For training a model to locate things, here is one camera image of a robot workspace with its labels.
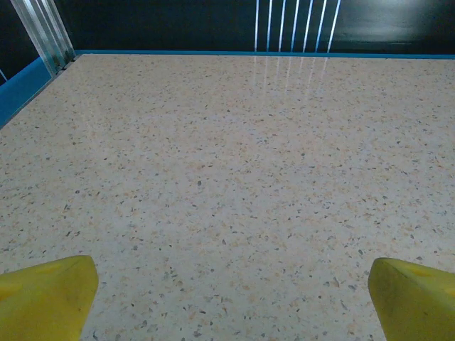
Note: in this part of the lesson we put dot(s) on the aluminium frame post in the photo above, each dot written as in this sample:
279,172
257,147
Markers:
42,35

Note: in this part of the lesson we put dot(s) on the blue table edge strip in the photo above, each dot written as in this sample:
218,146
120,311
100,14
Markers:
21,89

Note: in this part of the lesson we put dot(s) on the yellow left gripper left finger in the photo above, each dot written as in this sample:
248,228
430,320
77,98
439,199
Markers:
42,302

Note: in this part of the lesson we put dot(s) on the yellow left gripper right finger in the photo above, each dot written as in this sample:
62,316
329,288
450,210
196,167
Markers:
416,305

